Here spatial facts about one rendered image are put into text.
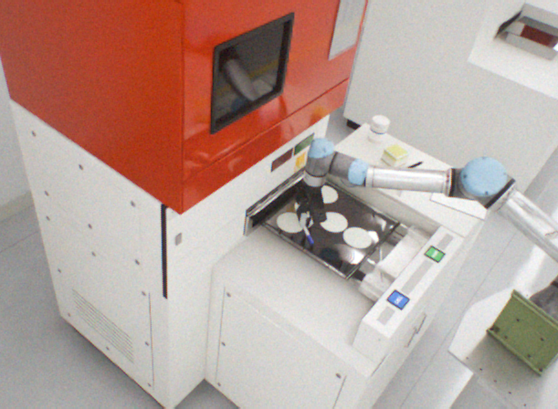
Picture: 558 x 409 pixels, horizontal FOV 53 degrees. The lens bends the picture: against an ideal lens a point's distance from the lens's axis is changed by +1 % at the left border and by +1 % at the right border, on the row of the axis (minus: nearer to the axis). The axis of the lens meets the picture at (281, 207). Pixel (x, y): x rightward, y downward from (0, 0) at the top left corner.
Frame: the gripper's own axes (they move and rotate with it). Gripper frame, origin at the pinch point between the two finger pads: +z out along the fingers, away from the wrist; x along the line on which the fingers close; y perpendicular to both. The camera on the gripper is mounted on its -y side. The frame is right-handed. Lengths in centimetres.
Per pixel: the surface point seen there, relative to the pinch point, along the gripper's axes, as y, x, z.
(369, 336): -46.6, -2.9, -0.4
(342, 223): 0.7, -14.6, 1.6
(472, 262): 35, -133, 92
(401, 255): -16.6, -30.7, 3.4
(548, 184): 88, -231, 93
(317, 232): -1.8, -4.0, 1.7
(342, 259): -15.6, -7.6, 1.6
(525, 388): -70, -48, 9
